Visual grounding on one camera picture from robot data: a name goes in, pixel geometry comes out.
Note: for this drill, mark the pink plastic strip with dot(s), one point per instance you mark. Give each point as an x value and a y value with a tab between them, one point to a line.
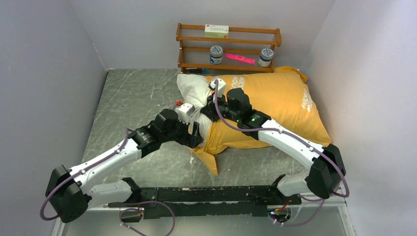
240	58

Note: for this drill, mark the white pillow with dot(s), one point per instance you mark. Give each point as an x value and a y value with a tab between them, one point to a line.
195	90

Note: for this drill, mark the left blue white jar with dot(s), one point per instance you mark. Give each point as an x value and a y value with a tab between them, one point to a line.
216	54

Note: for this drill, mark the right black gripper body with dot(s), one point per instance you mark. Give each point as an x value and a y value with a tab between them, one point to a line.
226	112

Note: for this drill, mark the wooden three-tier shelf rack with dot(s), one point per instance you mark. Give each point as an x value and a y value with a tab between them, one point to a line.
247	42

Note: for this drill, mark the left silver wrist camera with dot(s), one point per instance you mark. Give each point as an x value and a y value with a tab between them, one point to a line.
184	111

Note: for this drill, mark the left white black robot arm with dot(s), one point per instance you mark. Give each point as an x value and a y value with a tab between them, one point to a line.
72	191

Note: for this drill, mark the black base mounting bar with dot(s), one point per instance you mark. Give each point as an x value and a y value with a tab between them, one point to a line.
257	201

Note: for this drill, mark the blue white jar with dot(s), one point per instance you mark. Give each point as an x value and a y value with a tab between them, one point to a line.
265	57
216	54

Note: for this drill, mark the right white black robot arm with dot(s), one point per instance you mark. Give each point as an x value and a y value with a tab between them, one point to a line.
324	165

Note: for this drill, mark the white green cardboard box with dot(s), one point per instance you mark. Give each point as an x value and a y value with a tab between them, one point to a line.
216	31

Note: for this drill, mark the black blue marker pen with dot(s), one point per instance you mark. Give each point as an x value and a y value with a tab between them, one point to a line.
197	71

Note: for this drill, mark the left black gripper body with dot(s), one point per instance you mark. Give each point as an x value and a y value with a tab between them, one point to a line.
179	133

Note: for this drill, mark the orange Mickey Mouse pillowcase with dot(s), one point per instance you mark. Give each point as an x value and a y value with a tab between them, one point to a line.
283	95

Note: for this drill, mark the right blue white jar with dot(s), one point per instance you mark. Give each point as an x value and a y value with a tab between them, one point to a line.
265	57

